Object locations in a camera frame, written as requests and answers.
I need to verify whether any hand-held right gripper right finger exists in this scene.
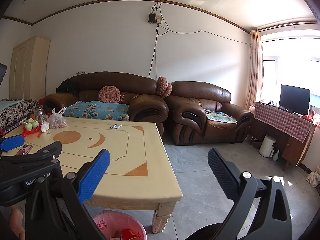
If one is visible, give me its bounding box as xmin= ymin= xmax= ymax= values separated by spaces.
xmin=208 ymin=148 xmax=293 ymax=240

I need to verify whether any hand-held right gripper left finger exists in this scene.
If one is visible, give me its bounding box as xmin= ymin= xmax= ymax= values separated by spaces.
xmin=25 ymin=149 xmax=110 ymax=240

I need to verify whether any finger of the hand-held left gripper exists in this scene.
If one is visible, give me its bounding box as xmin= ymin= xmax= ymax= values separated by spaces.
xmin=0 ymin=134 xmax=25 ymax=152
xmin=0 ymin=141 xmax=63 ymax=167

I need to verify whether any pink lined trash bin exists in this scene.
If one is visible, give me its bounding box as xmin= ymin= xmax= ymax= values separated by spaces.
xmin=92 ymin=209 xmax=147 ymax=240

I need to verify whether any person's left hand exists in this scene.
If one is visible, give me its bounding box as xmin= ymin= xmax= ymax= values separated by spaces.
xmin=9 ymin=207 xmax=26 ymax=240

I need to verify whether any pink phone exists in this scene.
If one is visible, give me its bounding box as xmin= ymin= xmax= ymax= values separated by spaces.
xmin=17 ymin=145 xmax=34 ymax=156

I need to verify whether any red plastic tray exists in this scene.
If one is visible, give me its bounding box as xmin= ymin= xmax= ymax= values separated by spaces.
xmin=22 ymin=125 xmax=42 ymax=137

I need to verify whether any black white floral cloth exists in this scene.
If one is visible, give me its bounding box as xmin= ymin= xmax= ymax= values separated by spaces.
xmin=0 ymin=99 xmax=39 ymax=133

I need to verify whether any cream wooden coffee table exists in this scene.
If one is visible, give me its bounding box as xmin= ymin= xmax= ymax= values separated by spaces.
xmin=0 ymin=117 xmax=183 ymax=235

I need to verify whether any clear bag of peanuts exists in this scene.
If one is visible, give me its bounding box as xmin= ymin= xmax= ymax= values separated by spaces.
xmin=46 ymin=108 xmax=69 ymax=130

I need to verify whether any glass jar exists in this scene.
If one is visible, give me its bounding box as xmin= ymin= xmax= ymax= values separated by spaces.
xmin=33 ymin=105 xmax=45 ymax=122

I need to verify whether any white air fryer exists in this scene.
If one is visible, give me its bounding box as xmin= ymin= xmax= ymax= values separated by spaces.
xmin=259 ymin=135 xmax=277 ymax=158

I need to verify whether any teal seat cloth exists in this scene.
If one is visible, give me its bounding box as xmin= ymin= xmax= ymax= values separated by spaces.
xmin=205 ymin=110 xmax=238 ymax=124

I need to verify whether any brown leather armchair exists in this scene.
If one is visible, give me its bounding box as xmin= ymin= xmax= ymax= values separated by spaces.
xmin=164 ymin=80 xmax=254 ymax=146

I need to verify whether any blue floral blanket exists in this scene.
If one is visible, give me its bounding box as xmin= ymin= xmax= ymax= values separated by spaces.
xmin=60 ymin=100 xmax=130 ymax=122

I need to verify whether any brown wooden cabinet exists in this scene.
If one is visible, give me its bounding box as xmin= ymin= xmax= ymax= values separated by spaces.
xmin=249 ymin=120 xmax=317 ymax=172

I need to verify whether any black clothing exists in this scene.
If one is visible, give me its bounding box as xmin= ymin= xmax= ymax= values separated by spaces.
xmin=56 ymin=78 xmax=80 ymax=96

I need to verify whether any cream wardrobe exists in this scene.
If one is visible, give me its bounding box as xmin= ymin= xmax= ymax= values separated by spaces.
xmin=9 ymin=35 xmax=52 ymax=101

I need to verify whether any red checked tablecloth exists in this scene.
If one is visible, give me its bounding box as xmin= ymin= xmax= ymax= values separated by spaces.
xmin=253 ymin=101 xmax=317 ymax=143

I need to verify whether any brown leather sofa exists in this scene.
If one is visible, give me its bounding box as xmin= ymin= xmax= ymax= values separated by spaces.
xmin=43 ymin=72 xmax=169 ymax=138

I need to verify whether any white crumpled cloth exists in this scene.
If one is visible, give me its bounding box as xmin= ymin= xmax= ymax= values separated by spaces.
xmin=306 ymin=166 xmax=320 ymax=188

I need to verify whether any black television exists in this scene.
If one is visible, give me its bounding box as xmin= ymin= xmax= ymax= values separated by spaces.
xmin=279 ymin=84 xmax=311 ymax=116

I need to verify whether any beige curtain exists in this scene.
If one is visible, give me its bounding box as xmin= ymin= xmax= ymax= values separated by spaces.
xmin=246 ymin=29 xmax=263 ymax=110

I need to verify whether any window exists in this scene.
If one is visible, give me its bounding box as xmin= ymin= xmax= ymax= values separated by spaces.
xmin=261 ymin=37 xmax=320 ymax=107

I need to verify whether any black wall cable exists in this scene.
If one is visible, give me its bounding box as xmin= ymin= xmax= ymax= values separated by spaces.
xmin=148 ymin=23 xmax=168 ymax=78

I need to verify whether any thin wall wire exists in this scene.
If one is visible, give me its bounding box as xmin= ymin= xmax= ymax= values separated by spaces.
xmin=164 ymin=27 xmax=251 ymax=46

